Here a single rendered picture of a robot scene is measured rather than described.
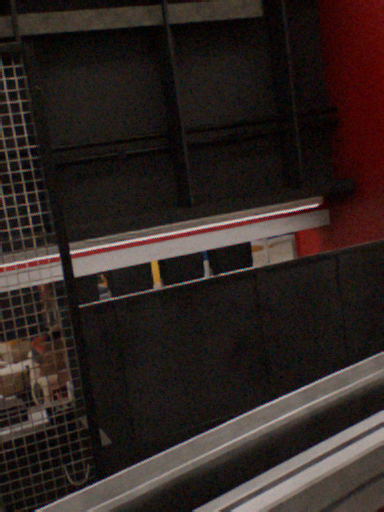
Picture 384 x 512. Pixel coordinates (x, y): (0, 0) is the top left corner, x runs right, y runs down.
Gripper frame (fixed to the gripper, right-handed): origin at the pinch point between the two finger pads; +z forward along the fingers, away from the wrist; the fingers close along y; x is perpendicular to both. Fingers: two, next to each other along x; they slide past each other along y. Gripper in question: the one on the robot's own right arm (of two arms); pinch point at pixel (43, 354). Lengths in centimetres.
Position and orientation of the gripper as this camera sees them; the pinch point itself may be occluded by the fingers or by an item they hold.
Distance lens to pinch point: 289.8
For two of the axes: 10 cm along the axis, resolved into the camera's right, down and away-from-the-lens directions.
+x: -4.8, 4.0, 7.8
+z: 4.0, 8.9, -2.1
